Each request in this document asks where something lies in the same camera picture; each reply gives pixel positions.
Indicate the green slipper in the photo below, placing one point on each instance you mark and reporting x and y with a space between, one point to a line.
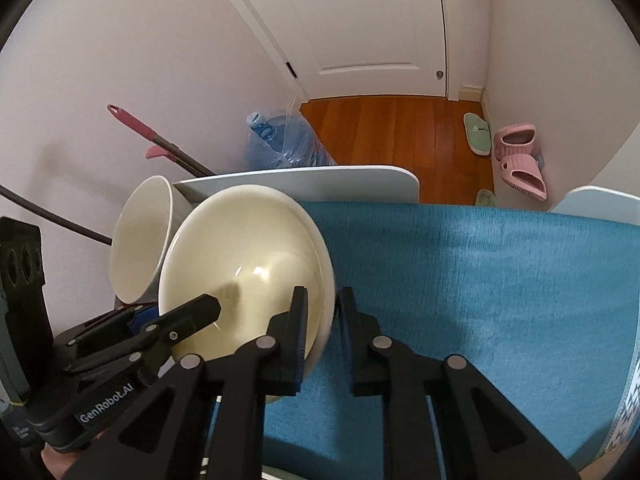
485 197
477 135

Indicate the white bowl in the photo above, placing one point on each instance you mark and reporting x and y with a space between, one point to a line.
140 240

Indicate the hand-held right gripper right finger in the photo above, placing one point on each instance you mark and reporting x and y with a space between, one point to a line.
350 345

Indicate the blue water jug in bag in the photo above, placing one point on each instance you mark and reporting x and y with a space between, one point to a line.
320 152

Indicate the cream bowl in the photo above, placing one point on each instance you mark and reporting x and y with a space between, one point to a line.
250 240

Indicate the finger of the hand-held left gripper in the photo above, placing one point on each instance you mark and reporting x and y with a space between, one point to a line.
142 317
192 312

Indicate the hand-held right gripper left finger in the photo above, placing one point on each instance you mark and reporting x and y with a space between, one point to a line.
299 345

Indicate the blue patterned tablecloth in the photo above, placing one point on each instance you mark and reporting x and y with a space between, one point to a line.
475 285

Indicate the blue water bottle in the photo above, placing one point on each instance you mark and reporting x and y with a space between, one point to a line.
285 145

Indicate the black door hinge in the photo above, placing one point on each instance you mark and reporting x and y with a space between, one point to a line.
291 70

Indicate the pink slipper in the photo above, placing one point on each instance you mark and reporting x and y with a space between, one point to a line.
515 140
522 175

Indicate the person's left hand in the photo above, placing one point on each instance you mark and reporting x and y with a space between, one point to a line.
57 464

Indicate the white panel door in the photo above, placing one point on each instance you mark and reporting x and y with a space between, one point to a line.
360 20

